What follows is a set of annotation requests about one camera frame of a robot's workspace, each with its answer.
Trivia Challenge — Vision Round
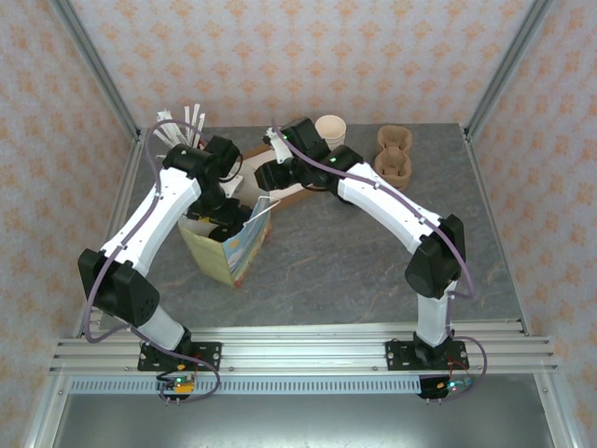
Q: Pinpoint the printed paper takeout bag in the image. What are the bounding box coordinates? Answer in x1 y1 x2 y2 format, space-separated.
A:
177 195 281 288

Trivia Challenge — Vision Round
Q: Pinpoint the shallow cardboard box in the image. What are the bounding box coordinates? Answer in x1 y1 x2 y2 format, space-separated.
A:
223 144 323 214

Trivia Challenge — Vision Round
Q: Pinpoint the pulp cup carrier stack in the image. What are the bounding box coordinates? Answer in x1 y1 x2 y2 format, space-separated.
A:
373 124 414 190

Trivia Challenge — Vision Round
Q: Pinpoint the grey metal panel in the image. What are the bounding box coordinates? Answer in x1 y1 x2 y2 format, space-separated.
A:
25 391 575 448

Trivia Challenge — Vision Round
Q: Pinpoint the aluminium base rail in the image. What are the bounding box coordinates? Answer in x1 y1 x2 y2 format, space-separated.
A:
49 319 559 377

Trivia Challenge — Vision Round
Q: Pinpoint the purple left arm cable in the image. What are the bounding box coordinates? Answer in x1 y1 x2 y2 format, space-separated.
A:
83 119 223 405

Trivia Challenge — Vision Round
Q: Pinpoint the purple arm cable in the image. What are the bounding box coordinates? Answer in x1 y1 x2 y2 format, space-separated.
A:
83 119 223 405
270 116 490 402

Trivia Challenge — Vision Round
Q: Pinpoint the grey slotted cable duct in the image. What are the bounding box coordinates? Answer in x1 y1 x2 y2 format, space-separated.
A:
68 376 423 397

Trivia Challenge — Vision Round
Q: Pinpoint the aluminium frame post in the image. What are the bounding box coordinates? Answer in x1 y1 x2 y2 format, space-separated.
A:
49 0 144 141
463 0 559 141

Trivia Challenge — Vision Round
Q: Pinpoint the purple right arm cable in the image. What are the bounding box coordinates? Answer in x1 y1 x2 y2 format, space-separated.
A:
270 116 490 402

